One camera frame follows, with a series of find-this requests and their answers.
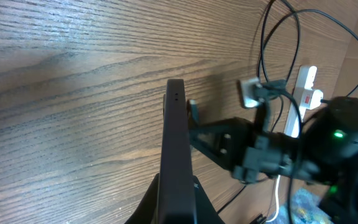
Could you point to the blue Samsung smartphone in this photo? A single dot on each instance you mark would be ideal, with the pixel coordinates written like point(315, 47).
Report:
point(176, 194)

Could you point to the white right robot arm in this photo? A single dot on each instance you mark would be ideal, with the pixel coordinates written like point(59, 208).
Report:
point(327, 153)

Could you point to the colourful painted floor mat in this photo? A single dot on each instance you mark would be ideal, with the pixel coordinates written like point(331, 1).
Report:
point(304, 208)

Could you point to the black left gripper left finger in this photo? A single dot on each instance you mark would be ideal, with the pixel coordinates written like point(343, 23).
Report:
point(145, 211)

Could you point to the white power strip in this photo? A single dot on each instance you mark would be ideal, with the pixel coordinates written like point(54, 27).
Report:
point(305, 79)

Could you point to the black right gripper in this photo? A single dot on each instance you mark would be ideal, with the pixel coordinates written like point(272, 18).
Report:
point(235, 145)

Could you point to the white charger plug adapter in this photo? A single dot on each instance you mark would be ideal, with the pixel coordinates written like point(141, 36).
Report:
point(308, 98)

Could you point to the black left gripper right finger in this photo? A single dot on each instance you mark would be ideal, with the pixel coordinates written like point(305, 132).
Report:
point(205, 212)

